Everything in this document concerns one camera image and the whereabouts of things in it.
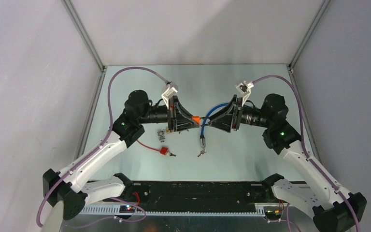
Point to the blue cable lock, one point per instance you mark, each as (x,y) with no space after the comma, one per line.
(202,136)

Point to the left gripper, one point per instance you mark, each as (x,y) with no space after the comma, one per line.
(181,124)

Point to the red cable padlock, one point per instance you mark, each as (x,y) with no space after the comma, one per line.
(163,150)

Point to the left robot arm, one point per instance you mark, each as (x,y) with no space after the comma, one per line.
(71,184)

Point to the orange black padlock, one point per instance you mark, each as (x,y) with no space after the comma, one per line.
(200,120)

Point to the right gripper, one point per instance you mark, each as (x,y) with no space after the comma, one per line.
(232,119)

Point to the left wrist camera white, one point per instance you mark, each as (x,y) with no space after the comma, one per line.
(168,92)

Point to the silver key bunch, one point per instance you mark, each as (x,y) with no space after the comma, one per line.
(161,135)

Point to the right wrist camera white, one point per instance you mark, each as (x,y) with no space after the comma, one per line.
(245,90)

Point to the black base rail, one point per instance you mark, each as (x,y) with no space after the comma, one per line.
(198,197)

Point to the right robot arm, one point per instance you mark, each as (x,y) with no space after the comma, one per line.
(331,206)

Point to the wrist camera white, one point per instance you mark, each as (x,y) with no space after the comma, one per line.
(245,90)
(168,92)

